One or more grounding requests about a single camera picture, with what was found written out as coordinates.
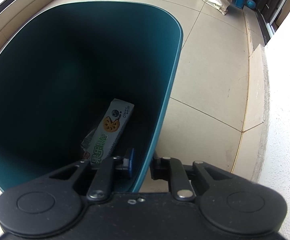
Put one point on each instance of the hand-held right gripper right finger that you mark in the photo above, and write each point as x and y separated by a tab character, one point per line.
155	170

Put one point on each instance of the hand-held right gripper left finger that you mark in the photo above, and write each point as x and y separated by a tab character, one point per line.
130	161

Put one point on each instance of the teal plastic trash bin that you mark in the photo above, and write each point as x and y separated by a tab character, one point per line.
59	80

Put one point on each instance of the white green biscuit box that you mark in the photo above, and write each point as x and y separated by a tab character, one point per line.
112	127

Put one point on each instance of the striped snack packet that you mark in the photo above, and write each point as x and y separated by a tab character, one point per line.
86	145

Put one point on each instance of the small teal ball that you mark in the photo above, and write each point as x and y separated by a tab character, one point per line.
250	4

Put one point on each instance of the dark sliding door frame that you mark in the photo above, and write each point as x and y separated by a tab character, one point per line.
265	2

